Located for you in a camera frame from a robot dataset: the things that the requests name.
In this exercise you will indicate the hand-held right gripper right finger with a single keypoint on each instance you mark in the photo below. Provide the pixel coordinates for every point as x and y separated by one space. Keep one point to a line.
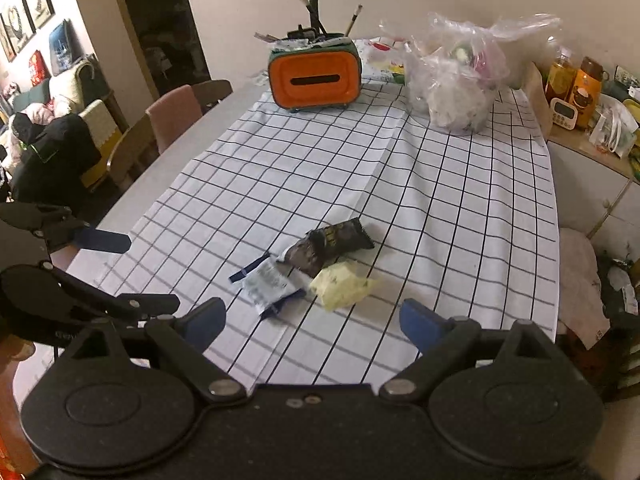
422 322

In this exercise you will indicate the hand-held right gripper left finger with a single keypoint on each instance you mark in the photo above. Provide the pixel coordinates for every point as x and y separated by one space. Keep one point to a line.
205 322

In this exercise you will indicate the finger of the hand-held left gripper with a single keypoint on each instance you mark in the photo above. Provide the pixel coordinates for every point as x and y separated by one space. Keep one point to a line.
145 306
107 242

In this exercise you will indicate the white and blue snack packet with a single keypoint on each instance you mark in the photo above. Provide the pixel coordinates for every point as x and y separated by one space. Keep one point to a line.
270 285

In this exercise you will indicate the cream snack packet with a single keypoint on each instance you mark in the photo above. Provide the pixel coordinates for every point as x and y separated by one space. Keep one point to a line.
340 285

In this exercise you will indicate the black snack packet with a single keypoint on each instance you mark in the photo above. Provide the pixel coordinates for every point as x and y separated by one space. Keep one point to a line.
345 237

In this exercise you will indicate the brown snack packet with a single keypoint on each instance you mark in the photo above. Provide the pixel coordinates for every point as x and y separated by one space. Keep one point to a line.
307 257

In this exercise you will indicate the clear plastic bag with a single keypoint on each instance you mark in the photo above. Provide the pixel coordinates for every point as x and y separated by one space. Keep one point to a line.
460 95

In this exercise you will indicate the tan wooden chair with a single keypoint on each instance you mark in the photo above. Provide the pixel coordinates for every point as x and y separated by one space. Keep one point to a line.
132 150

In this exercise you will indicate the black jacket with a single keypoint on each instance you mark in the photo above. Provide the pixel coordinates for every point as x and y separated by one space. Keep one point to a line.
50 160

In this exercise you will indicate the cream lace chair cover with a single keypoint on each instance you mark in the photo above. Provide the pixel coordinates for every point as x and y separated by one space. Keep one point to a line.
100 125

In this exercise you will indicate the pink upholstered chair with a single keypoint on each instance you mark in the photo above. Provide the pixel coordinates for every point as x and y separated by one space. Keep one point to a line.
175 115

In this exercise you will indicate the pinkish white cloth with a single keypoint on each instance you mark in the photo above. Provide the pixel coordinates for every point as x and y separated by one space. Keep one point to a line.
582 285

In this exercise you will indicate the white checked tablecloth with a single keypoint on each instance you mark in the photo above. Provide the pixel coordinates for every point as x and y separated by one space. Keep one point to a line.
300 175

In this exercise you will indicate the brown upholstered chair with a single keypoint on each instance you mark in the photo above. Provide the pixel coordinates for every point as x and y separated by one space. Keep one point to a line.
212 92

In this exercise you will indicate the blue poster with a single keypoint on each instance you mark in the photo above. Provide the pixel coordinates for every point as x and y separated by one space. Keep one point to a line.
65 47

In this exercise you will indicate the white cabinet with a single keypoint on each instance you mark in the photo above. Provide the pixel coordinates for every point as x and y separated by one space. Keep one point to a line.
580 180

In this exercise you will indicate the orange tissue box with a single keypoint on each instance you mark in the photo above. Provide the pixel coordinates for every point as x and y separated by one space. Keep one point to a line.
310 95

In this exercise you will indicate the white kitchen timer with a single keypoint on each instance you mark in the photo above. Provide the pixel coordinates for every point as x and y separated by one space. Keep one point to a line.
565 114

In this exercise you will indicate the colourful printed bag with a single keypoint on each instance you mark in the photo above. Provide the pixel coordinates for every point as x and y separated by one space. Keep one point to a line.
385 60

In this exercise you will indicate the yellow oil bottle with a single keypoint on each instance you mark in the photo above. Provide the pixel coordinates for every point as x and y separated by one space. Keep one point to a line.
560 80

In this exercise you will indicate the orange jar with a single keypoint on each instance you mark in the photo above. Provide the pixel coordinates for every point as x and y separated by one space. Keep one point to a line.
589 95

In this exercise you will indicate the calligraphy brush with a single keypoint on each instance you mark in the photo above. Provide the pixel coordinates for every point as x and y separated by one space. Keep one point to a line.
305 7
355 20

